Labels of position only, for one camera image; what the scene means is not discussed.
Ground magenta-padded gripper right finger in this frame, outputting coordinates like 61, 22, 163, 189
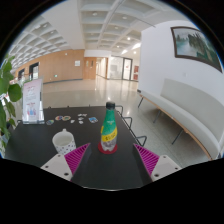
132, 143, 183, 183

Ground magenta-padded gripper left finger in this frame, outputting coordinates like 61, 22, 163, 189
40, 143, 93, 183

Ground green-labelled clear drink bottle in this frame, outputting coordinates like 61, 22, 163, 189
100, 101, 119, 153

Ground white dotted mug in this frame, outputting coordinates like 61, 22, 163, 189
51, 128, 77, 156

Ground black metal chair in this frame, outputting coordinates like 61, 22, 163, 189
122, 116, 134, 130
114, 105, 124, 116
131, 134, 148, 148

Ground flat round red coaster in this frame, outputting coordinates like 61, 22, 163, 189
97, 142, 119, 155

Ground long white bench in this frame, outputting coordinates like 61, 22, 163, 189
137, 78, 224, 161

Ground clear acrylic sign stand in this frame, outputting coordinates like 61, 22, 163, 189
21, 78, 46, 125

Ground green leafy potted plant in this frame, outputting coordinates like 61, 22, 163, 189
0, 54, 24, 158

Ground dark-framed glass door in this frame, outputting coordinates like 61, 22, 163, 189
121, 57, 134, 81

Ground dark-framed landscape painting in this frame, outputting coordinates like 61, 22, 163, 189
170, 25, 224, 74

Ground recessed ceiling lights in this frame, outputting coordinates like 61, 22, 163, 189
39, 11, 141, 56

